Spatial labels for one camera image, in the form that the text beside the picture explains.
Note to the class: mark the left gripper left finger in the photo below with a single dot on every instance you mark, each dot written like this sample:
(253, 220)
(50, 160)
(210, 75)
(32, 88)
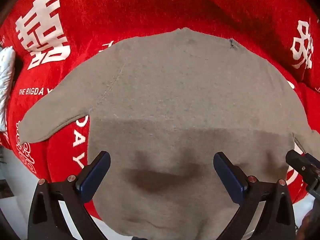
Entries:
(46, 220)

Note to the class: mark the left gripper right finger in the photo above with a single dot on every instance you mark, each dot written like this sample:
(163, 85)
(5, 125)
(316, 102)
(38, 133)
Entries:
(277, 220)

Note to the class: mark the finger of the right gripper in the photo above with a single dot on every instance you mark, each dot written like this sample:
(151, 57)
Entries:
(296, 161)

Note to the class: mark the grey knit sweater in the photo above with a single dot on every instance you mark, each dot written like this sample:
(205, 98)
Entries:
(162, 106)

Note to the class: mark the person's right hand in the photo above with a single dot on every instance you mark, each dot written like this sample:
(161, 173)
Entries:
(309, 228)

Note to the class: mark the white quilted pillow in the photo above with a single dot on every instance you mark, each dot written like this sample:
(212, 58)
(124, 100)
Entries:
(6, 78)

